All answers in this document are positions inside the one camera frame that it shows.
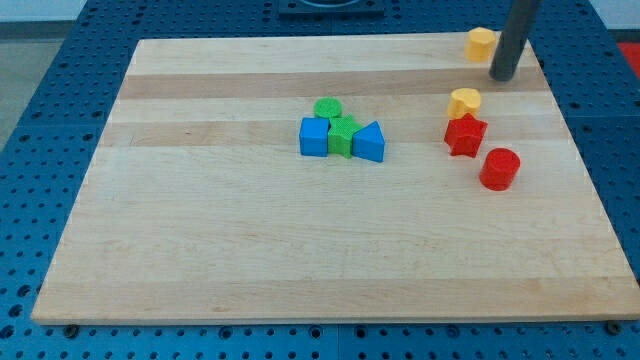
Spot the yellow heart block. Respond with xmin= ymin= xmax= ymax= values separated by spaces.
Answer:
xmin=446 ymin=88 xmax=482 ymax=119

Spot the yellow hexagon block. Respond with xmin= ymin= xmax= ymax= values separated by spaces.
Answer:
xmin=464 ymin=27 xmax=497 ymax=62

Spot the green star block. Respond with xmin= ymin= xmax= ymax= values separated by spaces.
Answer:
xmin=328 ymin=114 xmax=363 ymax=158

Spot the blue cube block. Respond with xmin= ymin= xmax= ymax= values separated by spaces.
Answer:
xmin=299 ymin=117 xmax=330 ymax=157

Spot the blue triangle block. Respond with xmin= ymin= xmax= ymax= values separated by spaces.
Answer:
xmin=351 ymin=121 xmax=386 ymax=163

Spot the wooden board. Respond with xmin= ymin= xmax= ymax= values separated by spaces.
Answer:
xmin=32 ymin=32 xmax=639 ymax=325

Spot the green cylinder block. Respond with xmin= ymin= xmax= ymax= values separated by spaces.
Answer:
xmin=313 ymin=97 xmax=343 ymax=119

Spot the red star block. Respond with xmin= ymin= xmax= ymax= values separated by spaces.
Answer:
xmin=444 ymin=113 xmax=488 ymax=158

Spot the red cylinder block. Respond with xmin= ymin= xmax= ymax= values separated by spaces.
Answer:
xmin=479 ymin=148 xmax=521 ymax=191

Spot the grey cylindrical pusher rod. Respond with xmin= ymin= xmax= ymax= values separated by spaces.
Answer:
xmin=489 ymin=0 xmax=541 ymax=82

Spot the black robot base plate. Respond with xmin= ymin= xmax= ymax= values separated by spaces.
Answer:
xmin=278 ymin=0 xmax=385 ymax=18

